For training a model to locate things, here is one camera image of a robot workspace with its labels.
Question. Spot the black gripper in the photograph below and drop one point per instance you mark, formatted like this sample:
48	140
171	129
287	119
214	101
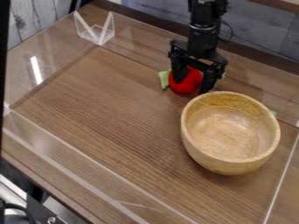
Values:
211	64

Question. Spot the red felt fruit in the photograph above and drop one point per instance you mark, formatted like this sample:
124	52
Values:
187	86

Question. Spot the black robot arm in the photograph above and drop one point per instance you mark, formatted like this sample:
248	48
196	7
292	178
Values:
204	27

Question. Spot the light wooden bowl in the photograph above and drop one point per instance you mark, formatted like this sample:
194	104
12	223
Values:
230	132

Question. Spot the clear acrylic tray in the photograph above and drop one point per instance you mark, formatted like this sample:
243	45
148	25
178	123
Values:
92	132

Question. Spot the black metal clamp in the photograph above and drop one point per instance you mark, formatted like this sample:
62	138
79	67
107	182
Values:
23	208

